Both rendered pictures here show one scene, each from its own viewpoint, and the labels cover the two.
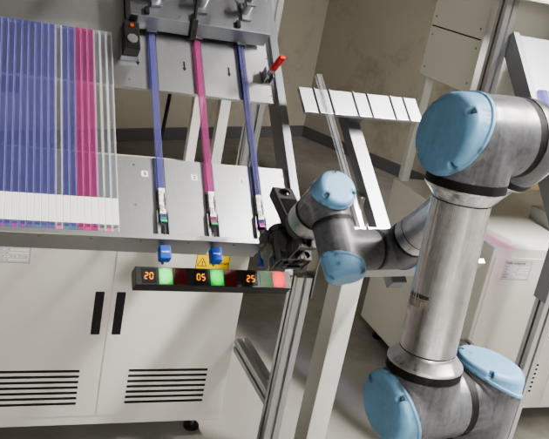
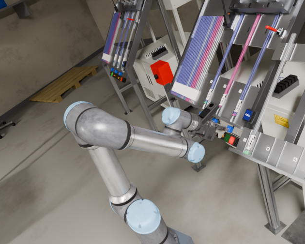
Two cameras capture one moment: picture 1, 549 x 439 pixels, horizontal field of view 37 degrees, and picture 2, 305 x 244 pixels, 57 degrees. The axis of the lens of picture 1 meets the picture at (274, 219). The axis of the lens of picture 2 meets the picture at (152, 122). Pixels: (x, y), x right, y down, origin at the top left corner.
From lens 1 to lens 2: 1.82 m
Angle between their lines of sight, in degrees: 86
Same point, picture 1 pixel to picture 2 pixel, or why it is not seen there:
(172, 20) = (241, 8)
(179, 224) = not seen: hidden behind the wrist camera
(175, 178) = (219, 85)
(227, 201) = (230, 99)
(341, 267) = not seen: hidden behind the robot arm
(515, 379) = (129, 222)
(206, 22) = (255, 6)
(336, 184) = (165, 113)
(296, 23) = not seen: outside the picture
